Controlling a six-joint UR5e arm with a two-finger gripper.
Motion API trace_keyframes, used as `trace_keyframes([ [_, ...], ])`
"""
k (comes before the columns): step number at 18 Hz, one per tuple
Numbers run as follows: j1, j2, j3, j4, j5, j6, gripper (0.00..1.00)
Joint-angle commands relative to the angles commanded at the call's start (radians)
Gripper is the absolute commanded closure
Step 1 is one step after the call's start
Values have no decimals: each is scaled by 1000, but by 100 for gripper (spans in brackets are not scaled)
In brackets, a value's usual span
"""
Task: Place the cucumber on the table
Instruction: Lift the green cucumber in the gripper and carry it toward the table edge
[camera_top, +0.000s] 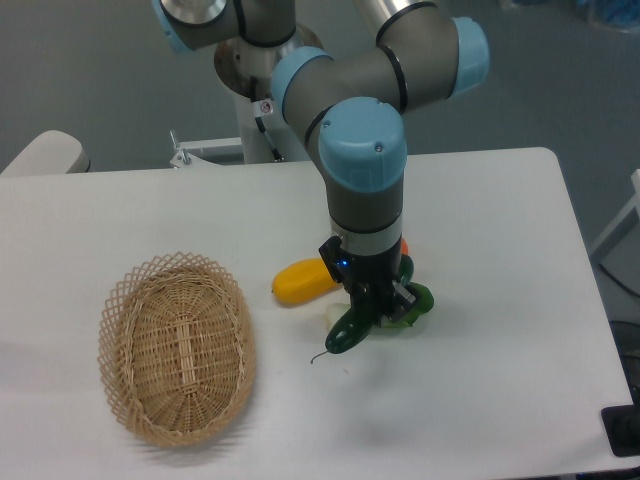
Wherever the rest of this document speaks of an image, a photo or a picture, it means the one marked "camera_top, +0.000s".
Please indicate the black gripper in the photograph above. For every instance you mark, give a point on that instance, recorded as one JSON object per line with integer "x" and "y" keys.
{"x": 370, "y": 281}

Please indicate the dark green cucumber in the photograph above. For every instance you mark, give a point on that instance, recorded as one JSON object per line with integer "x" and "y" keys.
{"x": 345, "y": 334}

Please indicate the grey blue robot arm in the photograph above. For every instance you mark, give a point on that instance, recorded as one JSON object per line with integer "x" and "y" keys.
{"x": 348, "y": 117}

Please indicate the yellow mango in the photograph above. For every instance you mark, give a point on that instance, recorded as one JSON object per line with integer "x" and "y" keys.
{"x": 303, "y": 281}

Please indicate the woven wicker basket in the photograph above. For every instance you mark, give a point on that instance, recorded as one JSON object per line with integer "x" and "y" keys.
{"x": 176, "y": 352}

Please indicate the black device at table edge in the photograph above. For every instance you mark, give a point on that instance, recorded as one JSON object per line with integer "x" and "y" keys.
{"x": 622, "y": 429}

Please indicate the white chair armrest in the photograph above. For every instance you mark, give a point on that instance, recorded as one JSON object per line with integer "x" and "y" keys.
{"x": 51, "y": 153}

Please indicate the white frame at right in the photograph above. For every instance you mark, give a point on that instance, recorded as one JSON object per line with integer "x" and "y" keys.
{"x": 619, "y": 227}

